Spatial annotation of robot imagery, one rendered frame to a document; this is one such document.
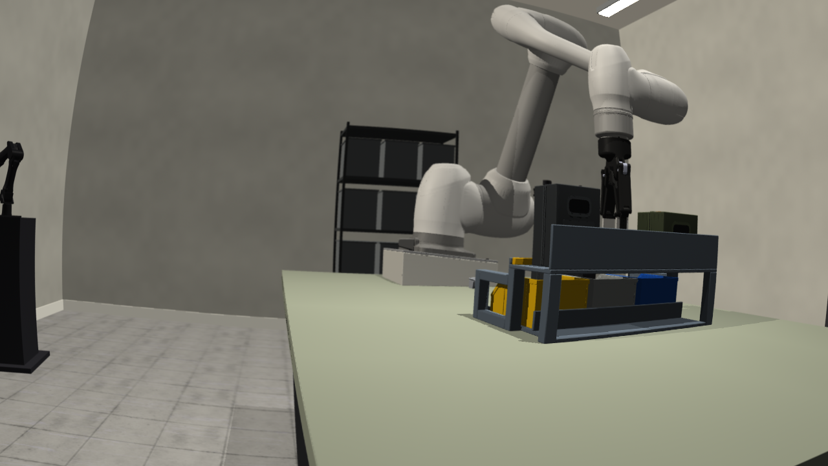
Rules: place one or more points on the blue bin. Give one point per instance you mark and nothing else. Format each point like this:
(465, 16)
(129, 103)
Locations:
(654, 289)

